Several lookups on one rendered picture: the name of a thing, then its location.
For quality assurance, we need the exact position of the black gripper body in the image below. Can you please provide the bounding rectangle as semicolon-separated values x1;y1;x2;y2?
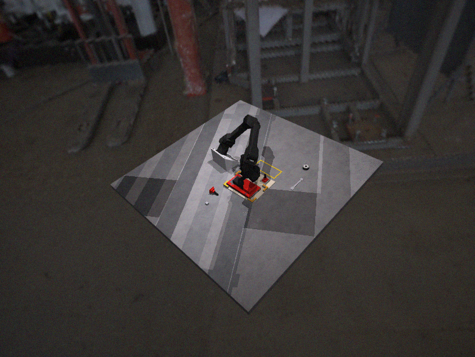
233;166;260;187

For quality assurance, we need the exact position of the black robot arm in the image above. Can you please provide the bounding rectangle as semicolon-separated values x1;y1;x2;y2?
216;114;261;182

